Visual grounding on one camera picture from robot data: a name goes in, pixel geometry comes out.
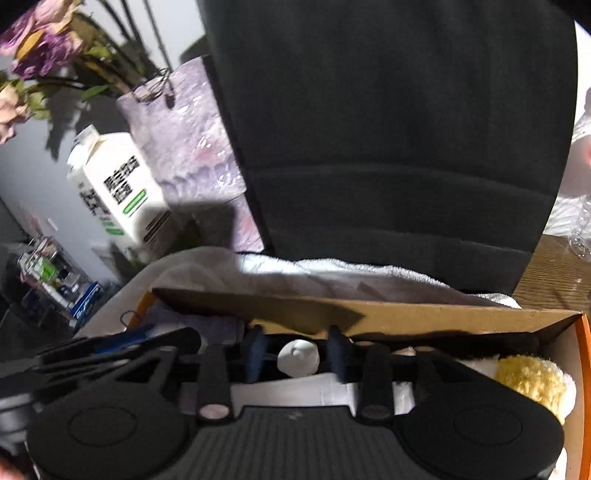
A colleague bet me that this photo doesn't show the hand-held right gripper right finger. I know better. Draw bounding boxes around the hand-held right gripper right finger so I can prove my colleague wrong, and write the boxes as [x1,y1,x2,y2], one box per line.
[325,323,463,422]

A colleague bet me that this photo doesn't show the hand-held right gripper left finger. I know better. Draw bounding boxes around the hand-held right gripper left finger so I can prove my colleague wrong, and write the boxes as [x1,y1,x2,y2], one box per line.
[106,324,269,423]

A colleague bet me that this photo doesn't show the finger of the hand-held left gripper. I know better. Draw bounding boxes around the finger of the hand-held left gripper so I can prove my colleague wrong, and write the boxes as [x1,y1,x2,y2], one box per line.
[32,328,202,385]
[39,324,156,366]

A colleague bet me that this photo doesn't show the small white rounded object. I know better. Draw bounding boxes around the small white rounded object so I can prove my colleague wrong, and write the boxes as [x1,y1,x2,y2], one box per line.
[277,339,321,377]

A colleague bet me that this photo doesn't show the cardboard box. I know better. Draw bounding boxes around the cardboard box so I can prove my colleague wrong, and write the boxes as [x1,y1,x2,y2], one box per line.
[136,286,591,480]

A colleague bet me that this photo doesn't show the wooden desktop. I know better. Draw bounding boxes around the wooden desktop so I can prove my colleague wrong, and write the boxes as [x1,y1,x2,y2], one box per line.
[512,233,591,315]

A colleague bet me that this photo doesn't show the white towel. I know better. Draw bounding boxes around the white towel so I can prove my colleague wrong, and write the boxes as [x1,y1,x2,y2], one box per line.
[74,246,523,340]

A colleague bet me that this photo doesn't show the white milk carton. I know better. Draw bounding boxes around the white milk carton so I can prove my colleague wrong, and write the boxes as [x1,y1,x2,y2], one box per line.
[66,126,175,265]

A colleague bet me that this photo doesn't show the yellow and white plush toy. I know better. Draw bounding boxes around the yellow and white plush toy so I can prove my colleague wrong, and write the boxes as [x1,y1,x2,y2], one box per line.
[455,353,579,426]

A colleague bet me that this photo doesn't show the purple textured vase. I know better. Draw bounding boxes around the purple textured vase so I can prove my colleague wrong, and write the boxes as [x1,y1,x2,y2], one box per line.
[115,54,266,254]

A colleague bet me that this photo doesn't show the black paper bag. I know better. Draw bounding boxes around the black paper bag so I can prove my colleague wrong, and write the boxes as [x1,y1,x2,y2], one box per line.
[196,0,581,297]

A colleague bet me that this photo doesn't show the pack of clear water bottles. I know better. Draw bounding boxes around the pack of clear water bottles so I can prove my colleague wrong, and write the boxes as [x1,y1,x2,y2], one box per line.
[545,88,591,260]

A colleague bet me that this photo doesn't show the dried flower bouquet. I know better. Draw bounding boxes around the dried flower bouquet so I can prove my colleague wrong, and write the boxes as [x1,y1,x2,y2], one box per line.
[0,0,177,145]

